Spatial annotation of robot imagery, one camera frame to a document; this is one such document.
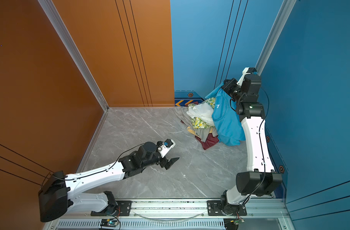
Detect teal blue t-shirt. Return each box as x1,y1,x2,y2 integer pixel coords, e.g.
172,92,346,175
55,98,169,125
206,84,246,146

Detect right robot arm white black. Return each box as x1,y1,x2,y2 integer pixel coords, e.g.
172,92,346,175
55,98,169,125
221,73,282,216

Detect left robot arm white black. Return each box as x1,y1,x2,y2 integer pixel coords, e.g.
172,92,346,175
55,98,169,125
38,139,178,222

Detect white cloth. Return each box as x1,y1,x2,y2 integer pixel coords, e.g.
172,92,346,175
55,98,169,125
186,102,215,127

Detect yellow green floral cloth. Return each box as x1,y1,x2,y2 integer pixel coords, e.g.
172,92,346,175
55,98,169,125
187,97,216,129

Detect grey cloth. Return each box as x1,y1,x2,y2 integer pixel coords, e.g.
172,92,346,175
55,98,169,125
174,107,218,142

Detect maroon cloth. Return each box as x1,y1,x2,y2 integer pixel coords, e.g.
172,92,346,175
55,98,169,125
187,97,219,150

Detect left green circuit board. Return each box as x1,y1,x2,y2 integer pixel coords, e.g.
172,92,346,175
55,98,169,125
99,218,121,230

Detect right small circuit board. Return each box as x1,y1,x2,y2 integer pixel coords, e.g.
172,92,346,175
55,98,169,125
223,218,245,230

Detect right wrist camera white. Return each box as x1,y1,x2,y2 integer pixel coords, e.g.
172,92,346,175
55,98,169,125
237,67,257,86

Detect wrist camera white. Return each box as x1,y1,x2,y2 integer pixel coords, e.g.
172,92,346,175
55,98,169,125
237,67,257,86
156,139,176,158

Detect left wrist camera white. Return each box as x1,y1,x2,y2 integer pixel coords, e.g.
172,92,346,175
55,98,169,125
156,139,176,158

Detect aluminium front rail frame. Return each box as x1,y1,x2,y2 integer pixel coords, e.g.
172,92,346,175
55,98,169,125
43,198,295,230

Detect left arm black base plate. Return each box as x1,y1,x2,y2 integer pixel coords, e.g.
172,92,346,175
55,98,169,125
90,200,132,217

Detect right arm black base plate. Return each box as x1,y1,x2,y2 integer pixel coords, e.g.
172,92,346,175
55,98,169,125
207,200,247,217

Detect right aluminium corner post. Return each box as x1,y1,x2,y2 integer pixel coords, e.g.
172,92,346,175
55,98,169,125
256,0,297,75

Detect aluminium corner post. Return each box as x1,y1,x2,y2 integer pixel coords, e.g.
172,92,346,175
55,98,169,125
256,0,297,75
38,0,109,112

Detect left aluminium corner post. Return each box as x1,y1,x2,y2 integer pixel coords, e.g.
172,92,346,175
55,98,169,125
38,0,109,112

